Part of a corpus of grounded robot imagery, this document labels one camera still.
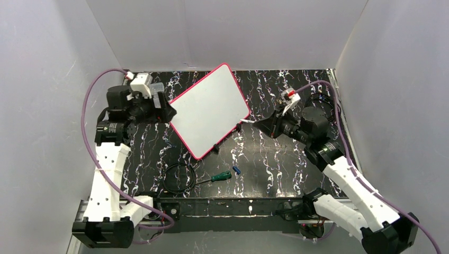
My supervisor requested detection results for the white marker pen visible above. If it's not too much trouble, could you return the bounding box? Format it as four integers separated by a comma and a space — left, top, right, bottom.
240, 119, 255, 124

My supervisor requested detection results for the pink framed whiteboard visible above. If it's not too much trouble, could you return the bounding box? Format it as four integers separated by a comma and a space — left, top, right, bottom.
170, 63, 250, 160

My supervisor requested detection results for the blue marker cap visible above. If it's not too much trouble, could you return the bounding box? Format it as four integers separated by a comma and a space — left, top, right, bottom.
232, 166, 241, 175

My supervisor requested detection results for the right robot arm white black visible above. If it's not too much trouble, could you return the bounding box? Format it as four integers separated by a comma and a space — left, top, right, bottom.
253, 107, 418, 253

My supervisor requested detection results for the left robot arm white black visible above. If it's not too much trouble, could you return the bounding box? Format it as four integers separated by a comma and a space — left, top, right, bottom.
72, 83, 176, 249

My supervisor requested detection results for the clear plastic organizer box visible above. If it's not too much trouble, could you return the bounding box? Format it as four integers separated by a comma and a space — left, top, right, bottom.
149, 83, 164, 108

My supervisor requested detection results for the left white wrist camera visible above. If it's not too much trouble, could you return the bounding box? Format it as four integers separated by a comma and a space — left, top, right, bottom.
130, 72, 152, 99

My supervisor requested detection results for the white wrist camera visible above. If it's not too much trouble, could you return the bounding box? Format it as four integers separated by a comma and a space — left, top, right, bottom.
281, 88, 301, 116
130, 72, 152, 99

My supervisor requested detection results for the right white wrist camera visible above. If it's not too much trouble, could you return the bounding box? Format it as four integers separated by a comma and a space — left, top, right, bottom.
281, 88, 301, 116

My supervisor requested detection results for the black coiled cable right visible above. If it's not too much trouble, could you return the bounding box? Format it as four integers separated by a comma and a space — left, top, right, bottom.
304, 93, 342, 122

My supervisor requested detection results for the black coiled cable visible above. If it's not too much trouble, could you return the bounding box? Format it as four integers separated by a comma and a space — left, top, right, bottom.
163, 162, 197, 195
304, 93, 342, 122

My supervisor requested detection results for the green handled screwdriver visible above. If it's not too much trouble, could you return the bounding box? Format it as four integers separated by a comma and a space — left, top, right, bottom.
196, 171, 232, 185

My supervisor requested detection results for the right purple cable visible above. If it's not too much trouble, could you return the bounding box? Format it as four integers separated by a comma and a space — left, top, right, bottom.
294, 80, 443, 254

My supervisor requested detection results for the purple cable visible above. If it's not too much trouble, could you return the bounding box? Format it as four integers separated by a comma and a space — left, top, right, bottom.
294, 80, 443, 254
80, 68, 175, 245

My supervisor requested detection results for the black coiled cable front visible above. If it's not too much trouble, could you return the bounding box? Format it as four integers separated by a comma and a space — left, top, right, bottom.
163, 162, 197, 195

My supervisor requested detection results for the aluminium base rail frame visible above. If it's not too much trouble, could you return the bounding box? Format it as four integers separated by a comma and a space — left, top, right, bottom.
66, 68, 401, 254

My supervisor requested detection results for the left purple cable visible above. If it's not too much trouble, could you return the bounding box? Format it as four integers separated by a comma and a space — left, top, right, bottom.
80, 68, 175, 245

